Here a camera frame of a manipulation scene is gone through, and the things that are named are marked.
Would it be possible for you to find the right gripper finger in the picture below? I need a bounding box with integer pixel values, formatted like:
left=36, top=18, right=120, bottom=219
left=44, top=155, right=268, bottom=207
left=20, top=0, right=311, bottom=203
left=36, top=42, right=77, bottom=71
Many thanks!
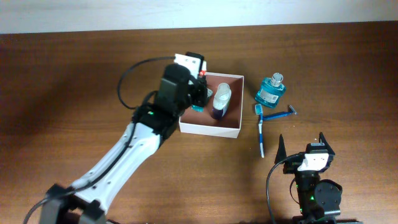
left=319, top=132, right=335, bottom=156
left=274, top=134, right=287, bottom=164

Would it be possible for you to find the blue disposable razor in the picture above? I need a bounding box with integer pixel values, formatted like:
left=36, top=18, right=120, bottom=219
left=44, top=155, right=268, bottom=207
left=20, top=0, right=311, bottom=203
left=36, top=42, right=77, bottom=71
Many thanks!
left=262, top=105, right=297, bottom=121

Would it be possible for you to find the clear hand soap pump bottle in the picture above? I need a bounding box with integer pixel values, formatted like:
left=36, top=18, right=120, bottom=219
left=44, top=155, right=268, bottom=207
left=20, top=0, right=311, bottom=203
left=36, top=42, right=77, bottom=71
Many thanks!
left=212, top=83, right=232, bottom=119

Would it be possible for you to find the red green toothpaste tube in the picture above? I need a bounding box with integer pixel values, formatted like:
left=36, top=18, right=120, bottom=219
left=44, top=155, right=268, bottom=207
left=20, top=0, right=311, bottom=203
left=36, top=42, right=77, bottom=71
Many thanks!
left=192, top=70, right=213, bottom=112

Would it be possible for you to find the blue white toothbrush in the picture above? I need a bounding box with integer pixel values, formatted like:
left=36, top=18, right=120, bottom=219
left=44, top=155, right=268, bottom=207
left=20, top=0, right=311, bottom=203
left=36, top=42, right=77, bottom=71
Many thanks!
left=254, top=104, right=265, bottom=158

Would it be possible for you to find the blue mouthwash bottle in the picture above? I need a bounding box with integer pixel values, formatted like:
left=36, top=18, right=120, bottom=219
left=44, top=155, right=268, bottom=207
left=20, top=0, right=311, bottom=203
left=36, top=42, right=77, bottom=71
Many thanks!
left=255, top=73, right=286, bottom=108

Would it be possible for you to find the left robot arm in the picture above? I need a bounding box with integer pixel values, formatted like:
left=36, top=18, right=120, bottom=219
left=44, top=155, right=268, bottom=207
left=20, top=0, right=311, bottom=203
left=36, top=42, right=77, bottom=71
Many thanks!
left=25, top=52, right=208, bottom=223

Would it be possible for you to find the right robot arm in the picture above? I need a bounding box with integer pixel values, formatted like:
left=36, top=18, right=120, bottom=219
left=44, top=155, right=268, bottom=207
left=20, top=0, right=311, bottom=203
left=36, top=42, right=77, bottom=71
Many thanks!
left=267, top=133, right=358, bottom=224

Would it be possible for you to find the white cardboard box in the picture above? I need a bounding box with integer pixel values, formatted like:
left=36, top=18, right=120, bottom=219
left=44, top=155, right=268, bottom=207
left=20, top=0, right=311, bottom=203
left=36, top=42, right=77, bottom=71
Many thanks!
left=179, top=72, right=244, bottom=138

